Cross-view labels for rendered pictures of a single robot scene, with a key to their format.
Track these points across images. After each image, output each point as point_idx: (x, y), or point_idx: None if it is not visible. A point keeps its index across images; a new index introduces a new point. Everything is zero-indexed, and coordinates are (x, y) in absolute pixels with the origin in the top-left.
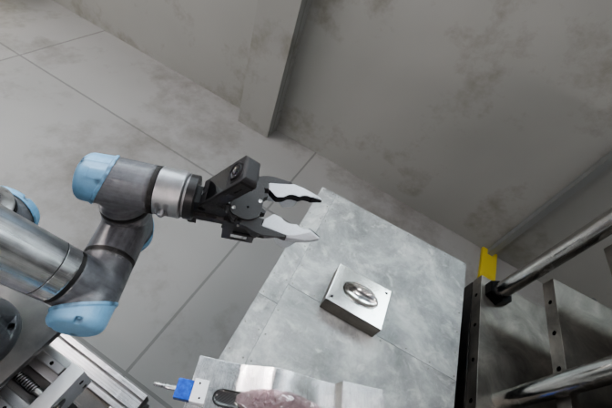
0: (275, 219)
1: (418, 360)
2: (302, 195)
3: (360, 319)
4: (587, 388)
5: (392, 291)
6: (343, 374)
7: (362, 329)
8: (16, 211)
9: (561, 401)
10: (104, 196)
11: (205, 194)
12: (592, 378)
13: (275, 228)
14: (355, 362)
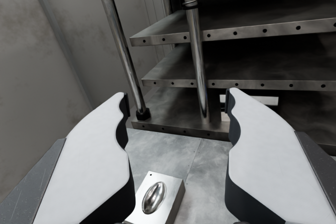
0: (251, 169)
1: (194, 158)
2: (117, 109)
3: (176, 197)
4: (205, 67)
5: (145, 174)
6: (222, 214)
7: (181, 197)
8: None
9: (208, 84)
10: None
11: None
12: (202, 62)
13: (296, 163)
14: (209, 204)
